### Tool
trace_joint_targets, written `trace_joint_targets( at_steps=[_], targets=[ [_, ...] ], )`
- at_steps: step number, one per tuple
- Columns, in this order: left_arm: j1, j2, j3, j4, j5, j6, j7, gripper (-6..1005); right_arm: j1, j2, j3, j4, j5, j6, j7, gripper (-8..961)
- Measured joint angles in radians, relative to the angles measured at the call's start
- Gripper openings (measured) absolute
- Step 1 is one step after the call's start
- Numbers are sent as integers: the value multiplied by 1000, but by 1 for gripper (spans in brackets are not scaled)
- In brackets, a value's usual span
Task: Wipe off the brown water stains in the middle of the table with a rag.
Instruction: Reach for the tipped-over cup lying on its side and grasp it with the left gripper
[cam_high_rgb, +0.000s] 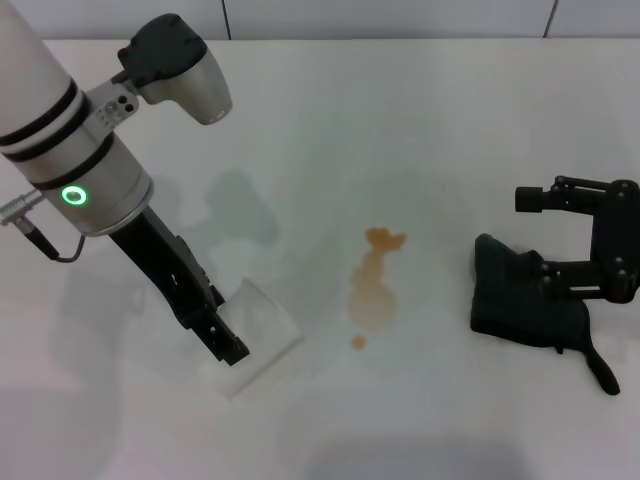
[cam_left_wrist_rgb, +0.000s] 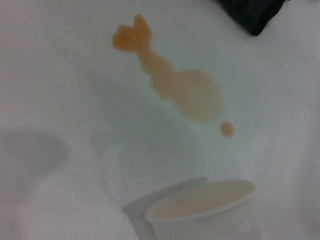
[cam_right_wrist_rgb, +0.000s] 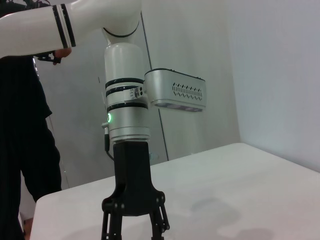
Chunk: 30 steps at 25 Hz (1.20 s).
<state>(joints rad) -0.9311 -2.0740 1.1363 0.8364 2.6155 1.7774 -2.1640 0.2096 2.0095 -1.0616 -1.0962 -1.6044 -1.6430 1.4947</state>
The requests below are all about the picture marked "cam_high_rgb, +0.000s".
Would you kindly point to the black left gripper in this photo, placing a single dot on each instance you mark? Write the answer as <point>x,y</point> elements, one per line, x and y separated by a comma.
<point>165,260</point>

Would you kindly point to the white paper cup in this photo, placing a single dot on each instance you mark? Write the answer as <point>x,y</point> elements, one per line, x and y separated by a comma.
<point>267,325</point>

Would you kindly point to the large brown water stain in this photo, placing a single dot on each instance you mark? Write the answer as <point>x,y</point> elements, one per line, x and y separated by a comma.
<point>372,300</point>

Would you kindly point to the dark blue rag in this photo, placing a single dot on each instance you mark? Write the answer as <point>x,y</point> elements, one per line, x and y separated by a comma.
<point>510,300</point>

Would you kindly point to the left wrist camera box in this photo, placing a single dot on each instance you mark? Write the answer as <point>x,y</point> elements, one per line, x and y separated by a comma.
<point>175,65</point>

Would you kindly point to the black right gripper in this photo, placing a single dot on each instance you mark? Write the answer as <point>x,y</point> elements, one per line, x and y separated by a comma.
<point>620,240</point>

